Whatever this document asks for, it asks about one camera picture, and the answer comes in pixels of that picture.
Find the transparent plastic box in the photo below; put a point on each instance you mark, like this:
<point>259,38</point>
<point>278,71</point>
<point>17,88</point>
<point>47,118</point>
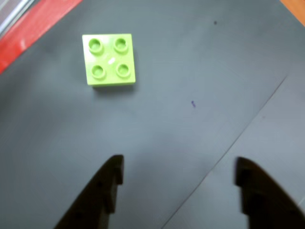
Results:
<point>9,12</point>

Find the green lego block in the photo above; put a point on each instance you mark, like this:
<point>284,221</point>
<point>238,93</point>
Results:
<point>109,69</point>

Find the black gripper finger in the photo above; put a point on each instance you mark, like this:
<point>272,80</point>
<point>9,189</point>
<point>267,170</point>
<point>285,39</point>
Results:
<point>90,202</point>
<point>267,202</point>

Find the gray rubber mat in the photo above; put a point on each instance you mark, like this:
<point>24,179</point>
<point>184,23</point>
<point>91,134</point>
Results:
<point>155,119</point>
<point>274,133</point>

